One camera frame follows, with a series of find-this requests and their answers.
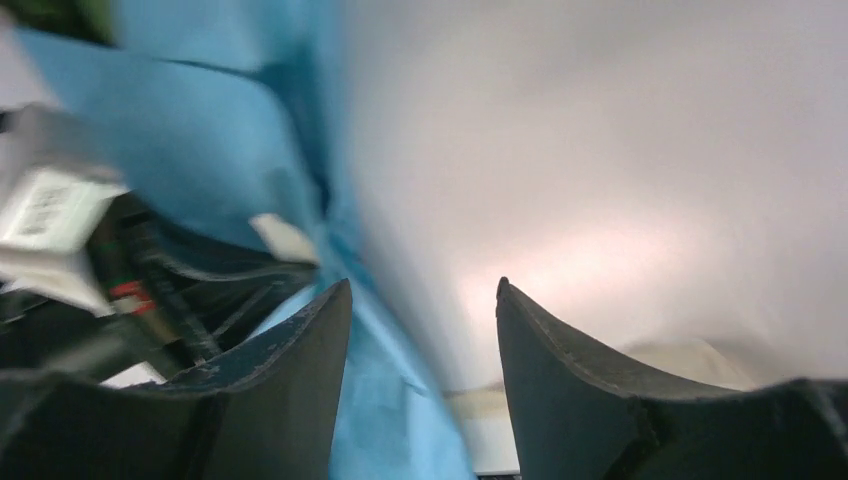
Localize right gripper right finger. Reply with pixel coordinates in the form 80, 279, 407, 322
496, 279, 847, 479

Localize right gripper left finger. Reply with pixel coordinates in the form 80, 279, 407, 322
1, 281, 352, 479

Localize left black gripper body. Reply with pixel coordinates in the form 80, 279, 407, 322
1, 194, 317, 381

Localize blue wrapping paper sheet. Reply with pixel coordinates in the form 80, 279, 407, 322
4, 1, 473, 479

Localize cream lace ribbon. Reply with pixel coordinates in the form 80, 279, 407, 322
249, 213, 755, 419

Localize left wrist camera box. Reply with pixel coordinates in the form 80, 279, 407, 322
1, 103, 128, 317

